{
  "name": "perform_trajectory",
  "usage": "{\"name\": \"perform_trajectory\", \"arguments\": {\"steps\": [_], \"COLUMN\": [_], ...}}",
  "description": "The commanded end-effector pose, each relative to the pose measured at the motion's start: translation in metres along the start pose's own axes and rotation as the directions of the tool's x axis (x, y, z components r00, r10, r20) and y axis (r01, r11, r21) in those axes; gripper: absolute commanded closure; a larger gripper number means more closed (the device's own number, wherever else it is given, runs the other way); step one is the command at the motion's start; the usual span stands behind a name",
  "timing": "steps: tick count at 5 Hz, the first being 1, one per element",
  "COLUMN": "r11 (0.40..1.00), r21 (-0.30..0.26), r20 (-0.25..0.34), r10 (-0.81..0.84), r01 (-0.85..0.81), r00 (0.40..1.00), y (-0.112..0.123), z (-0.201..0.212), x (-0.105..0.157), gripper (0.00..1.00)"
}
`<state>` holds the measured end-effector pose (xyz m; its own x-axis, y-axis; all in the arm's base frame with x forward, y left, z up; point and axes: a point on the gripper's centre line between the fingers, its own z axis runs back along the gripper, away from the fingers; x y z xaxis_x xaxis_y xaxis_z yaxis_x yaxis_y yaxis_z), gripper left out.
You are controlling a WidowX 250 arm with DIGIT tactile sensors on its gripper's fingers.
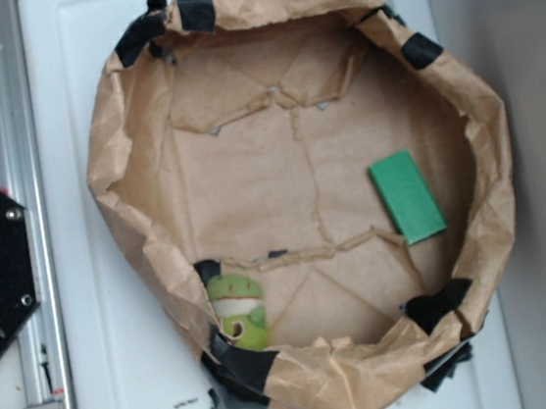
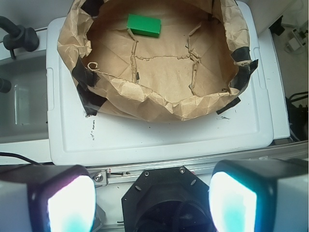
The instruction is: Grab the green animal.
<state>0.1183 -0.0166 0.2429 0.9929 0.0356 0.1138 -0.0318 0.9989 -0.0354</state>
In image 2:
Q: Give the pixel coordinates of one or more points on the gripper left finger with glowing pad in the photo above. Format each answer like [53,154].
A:
[46,198]

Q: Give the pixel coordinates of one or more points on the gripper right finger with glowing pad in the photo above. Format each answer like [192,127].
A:
[260,195]

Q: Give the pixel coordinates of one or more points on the white plastic lid board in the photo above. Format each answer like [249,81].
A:
[104,139]

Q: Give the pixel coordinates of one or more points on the clear plastic bin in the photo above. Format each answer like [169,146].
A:
[23,109]

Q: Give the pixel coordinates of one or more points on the crumpled brown paper bag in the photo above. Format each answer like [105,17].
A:
[199,64]

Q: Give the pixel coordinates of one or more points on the white power adapter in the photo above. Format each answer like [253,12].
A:
[297,40]

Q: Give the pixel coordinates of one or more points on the green rectangular box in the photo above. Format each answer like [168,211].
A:
[142,25]

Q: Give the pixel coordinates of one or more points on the metal corner bracket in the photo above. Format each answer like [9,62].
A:
[99,177]

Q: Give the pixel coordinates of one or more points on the aluminium extrusion rail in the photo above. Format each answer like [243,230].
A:
[205,164]

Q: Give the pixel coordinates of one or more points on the black octagonal mount plate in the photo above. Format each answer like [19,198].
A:
[167,200]

